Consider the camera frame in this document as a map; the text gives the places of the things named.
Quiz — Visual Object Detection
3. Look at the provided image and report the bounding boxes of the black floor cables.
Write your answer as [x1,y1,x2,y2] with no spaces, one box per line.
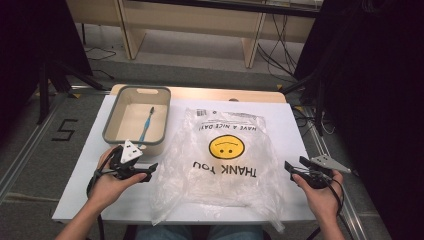
[256,13,301,81]

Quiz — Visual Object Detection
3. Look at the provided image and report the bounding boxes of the wooden shelf unit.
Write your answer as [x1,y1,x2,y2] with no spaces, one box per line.
[65,0,324,69]

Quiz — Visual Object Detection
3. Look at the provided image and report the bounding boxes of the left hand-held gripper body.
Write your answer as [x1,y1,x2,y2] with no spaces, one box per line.
[109,139,149,181]

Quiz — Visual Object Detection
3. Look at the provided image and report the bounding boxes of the black curtain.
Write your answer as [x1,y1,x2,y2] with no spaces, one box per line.
[293,0,424,240]
[0,0,94,141]

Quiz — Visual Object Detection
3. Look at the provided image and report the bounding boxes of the clear smiley plastic bag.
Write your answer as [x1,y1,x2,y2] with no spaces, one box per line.
[149,107,286,233]

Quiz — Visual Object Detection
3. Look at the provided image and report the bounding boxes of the black metal stand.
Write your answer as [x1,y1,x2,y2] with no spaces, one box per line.
[279,71,326,136]

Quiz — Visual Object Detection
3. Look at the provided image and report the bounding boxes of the black tripod stand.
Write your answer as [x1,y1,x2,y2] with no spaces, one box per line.
[36,59,104,125]

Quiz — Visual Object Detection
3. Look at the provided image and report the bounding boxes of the blue toothbrush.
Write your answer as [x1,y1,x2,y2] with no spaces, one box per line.
[138,106,156,145]

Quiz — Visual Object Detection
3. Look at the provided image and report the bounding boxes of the wooden table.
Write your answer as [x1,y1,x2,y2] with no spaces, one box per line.
[109,83,288,104]

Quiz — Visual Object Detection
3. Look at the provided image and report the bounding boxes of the white board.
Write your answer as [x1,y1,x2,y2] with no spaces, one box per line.
[52,94,317,224]

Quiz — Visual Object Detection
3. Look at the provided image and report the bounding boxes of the metal floor rail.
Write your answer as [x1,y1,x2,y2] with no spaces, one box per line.
[299,106,369,240]
[0,93,68,204]

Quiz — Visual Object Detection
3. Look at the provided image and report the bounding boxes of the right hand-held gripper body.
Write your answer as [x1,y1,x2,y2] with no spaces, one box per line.
[298,154,352,189]

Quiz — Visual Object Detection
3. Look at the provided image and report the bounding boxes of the thin black floor cable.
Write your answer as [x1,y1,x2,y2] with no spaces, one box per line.
[83,46,118,81]

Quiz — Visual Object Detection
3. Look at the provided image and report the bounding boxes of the person's blue jeans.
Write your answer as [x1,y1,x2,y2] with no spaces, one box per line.
[134,224,264,240]

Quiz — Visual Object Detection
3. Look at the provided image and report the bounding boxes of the person's right hand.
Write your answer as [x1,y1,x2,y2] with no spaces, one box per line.
[292,170,344,221]

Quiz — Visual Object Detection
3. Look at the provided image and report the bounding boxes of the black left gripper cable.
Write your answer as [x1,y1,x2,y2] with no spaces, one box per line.
[86,149,116,240]

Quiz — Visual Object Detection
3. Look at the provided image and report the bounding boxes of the person's left hand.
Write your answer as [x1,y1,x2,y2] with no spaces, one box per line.
[87,148,148,214]

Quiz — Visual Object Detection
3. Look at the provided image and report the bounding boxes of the beige bin with grey rim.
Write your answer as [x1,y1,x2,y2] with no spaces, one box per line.
[102,85,172,157]

